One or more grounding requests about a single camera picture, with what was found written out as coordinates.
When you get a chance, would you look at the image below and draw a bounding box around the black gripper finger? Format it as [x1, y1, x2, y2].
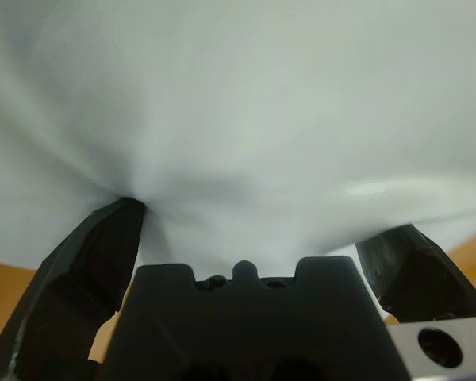
[355, 224, 476, 325]
[0, 197, 148, 381]

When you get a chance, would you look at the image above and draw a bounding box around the white t-shirt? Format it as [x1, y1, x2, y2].
[0, 0, 476, 279]

